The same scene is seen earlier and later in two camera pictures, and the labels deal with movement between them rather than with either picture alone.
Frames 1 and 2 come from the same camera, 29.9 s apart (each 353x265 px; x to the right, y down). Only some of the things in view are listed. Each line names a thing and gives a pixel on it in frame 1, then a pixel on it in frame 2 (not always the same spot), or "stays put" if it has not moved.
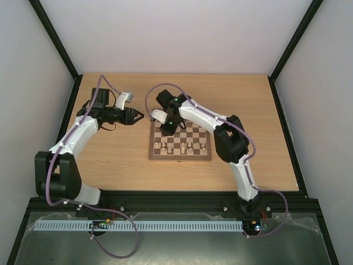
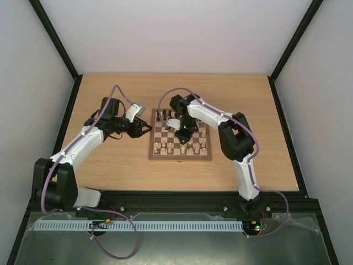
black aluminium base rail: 206,202 stays put
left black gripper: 129,118 to 135,131
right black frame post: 292,48 stays put
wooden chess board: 194,143 stays put
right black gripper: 168,128 to 185,133
